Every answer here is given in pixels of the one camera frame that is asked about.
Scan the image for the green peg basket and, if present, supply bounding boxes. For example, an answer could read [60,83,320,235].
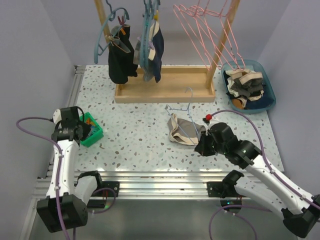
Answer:
[80,112,104,148]

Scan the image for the wooden rack post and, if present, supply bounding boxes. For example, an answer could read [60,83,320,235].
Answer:
[94,0,114,55]
[205,0,240,89]

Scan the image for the wooden rack left post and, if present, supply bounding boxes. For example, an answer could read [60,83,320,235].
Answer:
[94,0,114,55]

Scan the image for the black hanging underwear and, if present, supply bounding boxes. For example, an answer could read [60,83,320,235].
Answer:
[108,24,138,85]

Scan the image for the navy hanging underwear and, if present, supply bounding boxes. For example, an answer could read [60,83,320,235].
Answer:
[143,20,165,83]

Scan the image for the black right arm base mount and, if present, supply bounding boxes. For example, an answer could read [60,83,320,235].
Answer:
[206,181,238,199]

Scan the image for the wooden rack base tray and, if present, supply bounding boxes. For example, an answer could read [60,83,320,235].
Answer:
[114,65,216,104]

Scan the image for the aluminium extrusion rail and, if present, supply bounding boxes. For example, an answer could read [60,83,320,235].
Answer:
[32,65,261,201]

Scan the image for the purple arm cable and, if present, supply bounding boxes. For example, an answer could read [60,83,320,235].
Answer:
[16,116,77,240]
[208,109,320,240]

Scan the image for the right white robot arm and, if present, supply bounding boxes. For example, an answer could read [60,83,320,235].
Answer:
[195,122,320,239]

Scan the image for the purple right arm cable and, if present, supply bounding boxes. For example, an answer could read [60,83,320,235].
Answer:
[208,109,320,240]

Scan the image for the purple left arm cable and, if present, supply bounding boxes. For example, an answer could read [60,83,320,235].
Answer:
[16,116,77,240]

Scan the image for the teal plastic hanger left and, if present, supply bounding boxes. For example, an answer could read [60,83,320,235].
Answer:
[93,0,130,64]

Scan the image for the wooden rack right post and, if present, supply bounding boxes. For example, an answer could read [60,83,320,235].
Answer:
[205,0,240,89]

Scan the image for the blue wire hanger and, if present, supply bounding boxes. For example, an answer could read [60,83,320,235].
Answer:
[164,86,205,146]

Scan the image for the pile of underwear in basin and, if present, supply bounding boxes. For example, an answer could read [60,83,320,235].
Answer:
[223,69,272,111]

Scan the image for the teal hangers middle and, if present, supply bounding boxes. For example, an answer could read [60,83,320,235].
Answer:
[139,0,161,73]

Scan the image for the teal plastic laundry basin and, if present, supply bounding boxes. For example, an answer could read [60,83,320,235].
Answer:
[221,59,278,115]

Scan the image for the pink wire hangers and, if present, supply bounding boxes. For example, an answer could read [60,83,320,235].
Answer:
[173,0,246,71]

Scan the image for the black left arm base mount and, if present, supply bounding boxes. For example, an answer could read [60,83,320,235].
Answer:
[77,170,120,198]

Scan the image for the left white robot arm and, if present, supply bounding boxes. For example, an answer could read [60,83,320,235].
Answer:
[36,106,104,233]

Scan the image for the grey beige underwear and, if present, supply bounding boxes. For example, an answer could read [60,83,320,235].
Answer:
[167,113,206,146]

